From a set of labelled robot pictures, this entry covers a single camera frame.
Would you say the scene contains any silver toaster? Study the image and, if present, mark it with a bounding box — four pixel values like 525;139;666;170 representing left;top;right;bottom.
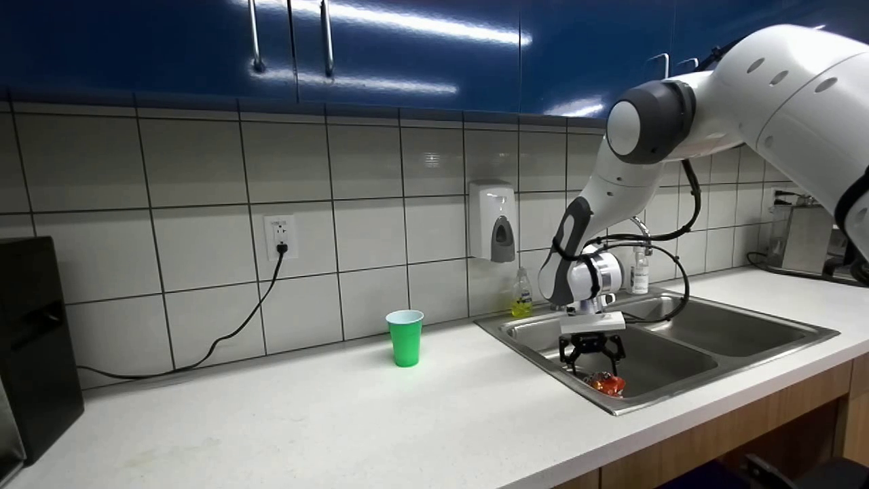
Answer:
766;202;837;276

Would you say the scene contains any steel double sink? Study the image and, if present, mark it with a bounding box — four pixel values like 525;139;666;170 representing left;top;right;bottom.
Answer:
474;288;841;416

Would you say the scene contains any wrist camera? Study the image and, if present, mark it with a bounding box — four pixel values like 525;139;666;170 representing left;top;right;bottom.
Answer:
559;311;627;335

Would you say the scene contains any white wall soap dispenser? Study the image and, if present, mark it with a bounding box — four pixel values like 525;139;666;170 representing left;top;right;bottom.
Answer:
468;179;518;264

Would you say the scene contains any white wall socket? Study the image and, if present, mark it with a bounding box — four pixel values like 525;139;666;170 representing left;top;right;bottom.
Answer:
263;214;299;262
761;186;796;222

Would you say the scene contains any black box appliance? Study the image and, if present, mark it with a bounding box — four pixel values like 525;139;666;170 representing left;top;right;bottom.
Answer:
0;235;86;467

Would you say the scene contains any green plastic cup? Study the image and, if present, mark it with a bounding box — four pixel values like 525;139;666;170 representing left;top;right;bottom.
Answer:
386;310;425;368

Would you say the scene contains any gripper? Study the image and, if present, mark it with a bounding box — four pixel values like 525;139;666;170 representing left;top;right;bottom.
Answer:
558;331;627;377

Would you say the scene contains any red chip bag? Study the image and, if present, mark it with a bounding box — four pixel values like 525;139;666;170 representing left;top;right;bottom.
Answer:
583;371;627;398

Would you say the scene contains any yellow dish soap bottle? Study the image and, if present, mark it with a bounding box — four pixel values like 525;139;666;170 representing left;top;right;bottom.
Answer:
511;267;534;319

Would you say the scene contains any blue cabinet door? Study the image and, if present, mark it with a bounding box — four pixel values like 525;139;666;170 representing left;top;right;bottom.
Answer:
288;0;524;114
671;0;869;77
519;0;677;120
0;0;298;104

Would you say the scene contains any black cable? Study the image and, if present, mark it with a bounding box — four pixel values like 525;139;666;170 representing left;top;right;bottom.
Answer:
746;251;869;289
76;243;290;382

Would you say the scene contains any clear bottle with white label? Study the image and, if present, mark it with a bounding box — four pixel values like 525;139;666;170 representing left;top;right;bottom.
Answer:
629;245;651;295

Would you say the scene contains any chrome tap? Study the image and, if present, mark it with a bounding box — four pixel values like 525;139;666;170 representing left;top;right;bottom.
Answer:
628;215;654;259

